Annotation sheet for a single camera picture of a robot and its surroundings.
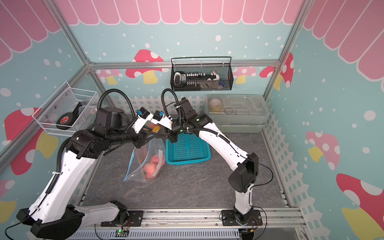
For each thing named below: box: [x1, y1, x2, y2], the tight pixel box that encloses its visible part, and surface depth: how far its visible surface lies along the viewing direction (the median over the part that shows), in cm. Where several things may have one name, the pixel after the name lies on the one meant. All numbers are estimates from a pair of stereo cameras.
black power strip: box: [174, 71, 220, 90], surface depth 89 cm
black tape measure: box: [56, 102, 82, 130], surface depth 71 cm
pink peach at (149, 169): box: [143, 162, 157, 179], surface depth 75 cm
